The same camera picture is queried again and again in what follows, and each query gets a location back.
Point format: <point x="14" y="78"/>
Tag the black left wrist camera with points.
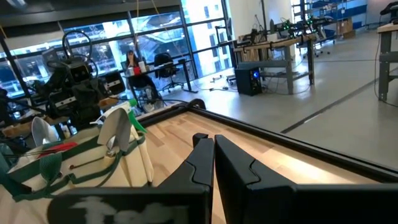
<point x="79" y="73"/>

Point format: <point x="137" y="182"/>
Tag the white cup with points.
<point x="142" y="67"/>

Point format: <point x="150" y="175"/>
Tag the person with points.
<point x="140" y="81"/>

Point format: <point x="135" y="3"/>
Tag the green plastic spray bottle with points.
<point x="136" y="123"/>

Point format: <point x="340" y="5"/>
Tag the wooden top grey workbench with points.
<point x="289" y="62"/>
<point x="384" y="62"/>

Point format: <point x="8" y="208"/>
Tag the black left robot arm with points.
<point x="88" y="118"/>

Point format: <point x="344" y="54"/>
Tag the black office chair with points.
<point x="164" y="63"/>

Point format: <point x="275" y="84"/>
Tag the black office desk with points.
<point x="188" y="79"/>

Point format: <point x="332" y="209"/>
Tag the red cup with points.
<point x="136" y="71"/>

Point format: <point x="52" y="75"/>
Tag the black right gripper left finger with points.
<point x="199" y="174"/>

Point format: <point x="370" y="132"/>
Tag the brown cardboard box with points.
<point x="345" y="28"/>

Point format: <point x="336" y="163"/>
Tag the grey metal garden hand tool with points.
<point x="42" y="130"/>

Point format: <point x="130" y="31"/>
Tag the black background robot arm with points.
<point x="287" y="26"/>

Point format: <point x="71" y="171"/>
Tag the black metal table frame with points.
<point x="280" y="141"/>

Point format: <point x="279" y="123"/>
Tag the blue storage shelving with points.
<point x="342" y="12"/>

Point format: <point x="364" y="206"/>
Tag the black computer tower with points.
<point x="247" y="82"/>

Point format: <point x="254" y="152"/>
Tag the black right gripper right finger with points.
<point x="236" y="180"/>

